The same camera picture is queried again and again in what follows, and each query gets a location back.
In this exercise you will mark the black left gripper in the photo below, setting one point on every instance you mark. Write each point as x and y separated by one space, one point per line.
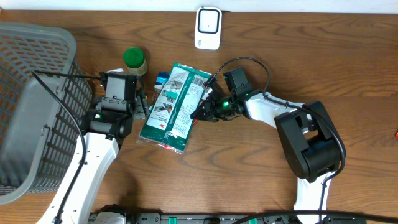
138 106

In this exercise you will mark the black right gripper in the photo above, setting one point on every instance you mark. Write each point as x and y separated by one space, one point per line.
211 107

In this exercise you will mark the green grip gloves package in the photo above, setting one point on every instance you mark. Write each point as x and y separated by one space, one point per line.
169 122

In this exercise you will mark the red dustpan brush package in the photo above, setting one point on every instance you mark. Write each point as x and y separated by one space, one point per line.
161 80

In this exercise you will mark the green lid white jar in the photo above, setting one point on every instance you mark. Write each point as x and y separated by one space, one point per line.
135 61

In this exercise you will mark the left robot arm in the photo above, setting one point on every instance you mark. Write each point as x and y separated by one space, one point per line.
102 132

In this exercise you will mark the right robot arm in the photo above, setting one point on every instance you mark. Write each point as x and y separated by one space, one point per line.
311 144

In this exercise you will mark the white barcode scanner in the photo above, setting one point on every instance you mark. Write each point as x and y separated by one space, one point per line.
208 28

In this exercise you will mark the grey plastic mesh basket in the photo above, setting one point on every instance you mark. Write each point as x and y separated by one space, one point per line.
43 97

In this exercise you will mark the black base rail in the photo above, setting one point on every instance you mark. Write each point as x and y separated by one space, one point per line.
155 218

